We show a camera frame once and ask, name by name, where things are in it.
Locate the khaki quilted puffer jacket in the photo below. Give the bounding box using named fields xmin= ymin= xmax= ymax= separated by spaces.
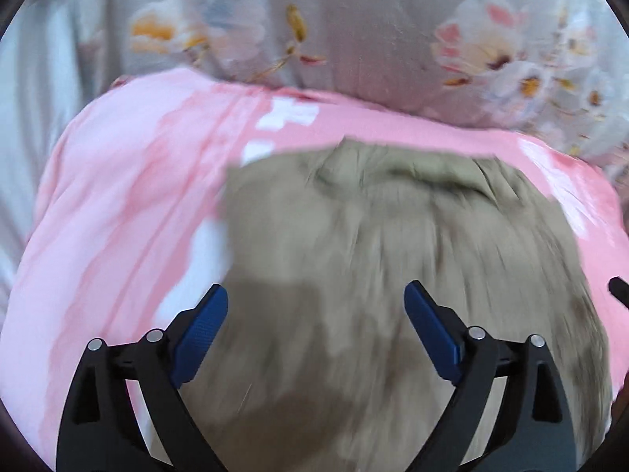
xmin=181 ymin=140 xmax=612 ymax=471

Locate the pink bow-print blanket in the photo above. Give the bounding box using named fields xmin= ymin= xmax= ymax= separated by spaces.
xmin=1 ymin=68 xmax=628 ymax=465

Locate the grey floral quilt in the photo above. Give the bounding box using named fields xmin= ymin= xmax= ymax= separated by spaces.
xmin=78 ymin=0 xmax=628 ymax=180

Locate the silver satin curtain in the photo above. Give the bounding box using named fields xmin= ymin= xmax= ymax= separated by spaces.
xmin=1 ymin=0 xmax=109 ymax=309

